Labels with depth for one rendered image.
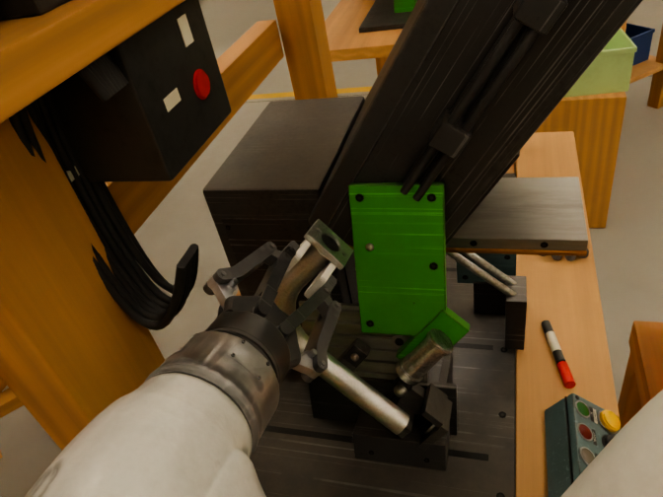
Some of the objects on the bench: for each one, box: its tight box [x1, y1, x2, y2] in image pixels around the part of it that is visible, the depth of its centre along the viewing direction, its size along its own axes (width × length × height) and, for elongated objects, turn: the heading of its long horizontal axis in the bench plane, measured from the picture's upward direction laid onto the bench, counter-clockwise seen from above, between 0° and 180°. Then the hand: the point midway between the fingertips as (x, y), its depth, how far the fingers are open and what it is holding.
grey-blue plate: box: [456, 252, 517, 315], centre depth 94 cm, size 10×2×14 cm, turn 88°
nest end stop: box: [418, 398, 453, 451], centre depth 76 cm, size 4×7×6 cm, turn 178°
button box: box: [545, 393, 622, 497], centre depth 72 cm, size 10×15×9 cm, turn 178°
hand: (312, 262), depth 61 cm, fingers closed on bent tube, 3 cm apart
